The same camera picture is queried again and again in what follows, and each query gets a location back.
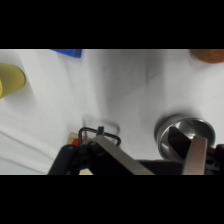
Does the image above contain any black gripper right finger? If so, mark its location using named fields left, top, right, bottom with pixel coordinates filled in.
left=167, top=125, right=224, bottom=176

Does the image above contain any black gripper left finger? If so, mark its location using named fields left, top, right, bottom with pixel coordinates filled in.
left=48, top=133, right=155, bottom=176

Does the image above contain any wooden drawer red front black handle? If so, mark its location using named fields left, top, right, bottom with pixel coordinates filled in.
left=67, top=125, right=122, bottom=148

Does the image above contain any round metal bowl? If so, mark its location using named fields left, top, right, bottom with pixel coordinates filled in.
left=153, top=114, right=217, bottom=162

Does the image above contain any orange-brown round object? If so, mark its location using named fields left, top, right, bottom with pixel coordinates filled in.
left=189, top=49, right=224, bottom=65

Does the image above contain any blue block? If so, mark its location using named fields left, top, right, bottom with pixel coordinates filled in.
left=49, top=49, right=83, bottom=59

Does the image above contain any yellow cup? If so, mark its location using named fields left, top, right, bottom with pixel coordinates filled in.
left=0, top=62, right=27, bottom=100

